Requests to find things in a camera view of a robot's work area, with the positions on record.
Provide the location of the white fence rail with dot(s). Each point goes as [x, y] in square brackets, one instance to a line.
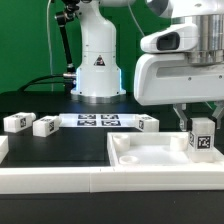
[4, 149]
[109, 179]

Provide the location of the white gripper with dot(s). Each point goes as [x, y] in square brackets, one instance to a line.
[163, 74]

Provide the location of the white marker base plate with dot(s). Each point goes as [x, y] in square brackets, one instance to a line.
[96, 120]

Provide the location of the white left fence rail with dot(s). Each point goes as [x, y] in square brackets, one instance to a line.
[4, 149]

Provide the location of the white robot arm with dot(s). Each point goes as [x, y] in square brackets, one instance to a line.
[98, 75]

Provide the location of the white square table top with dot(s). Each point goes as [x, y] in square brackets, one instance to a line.
[149, 149]

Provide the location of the white front fence rail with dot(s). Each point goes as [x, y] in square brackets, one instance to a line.
[109, 179]

